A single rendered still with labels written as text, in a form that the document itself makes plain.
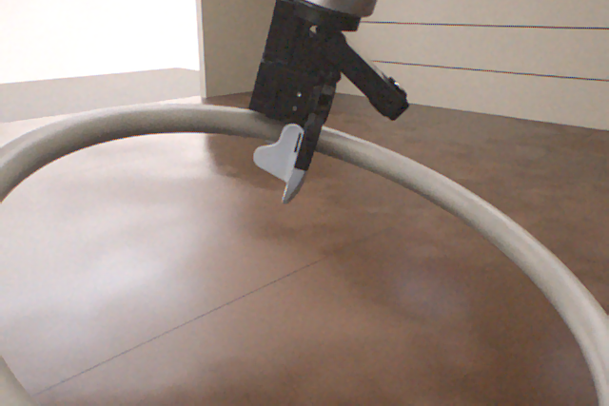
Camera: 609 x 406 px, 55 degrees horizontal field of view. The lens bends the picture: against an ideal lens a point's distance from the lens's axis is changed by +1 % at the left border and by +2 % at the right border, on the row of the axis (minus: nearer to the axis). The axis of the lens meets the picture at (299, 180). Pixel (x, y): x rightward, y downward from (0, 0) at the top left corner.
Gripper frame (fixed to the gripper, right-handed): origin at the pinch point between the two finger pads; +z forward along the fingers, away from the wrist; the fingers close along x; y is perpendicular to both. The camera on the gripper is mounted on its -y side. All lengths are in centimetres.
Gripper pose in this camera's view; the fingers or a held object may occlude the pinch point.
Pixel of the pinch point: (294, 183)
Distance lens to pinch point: 66.3
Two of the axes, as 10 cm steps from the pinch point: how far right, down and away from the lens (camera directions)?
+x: -0.3, 4.5, -8.9
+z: -2.7, 8.5, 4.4
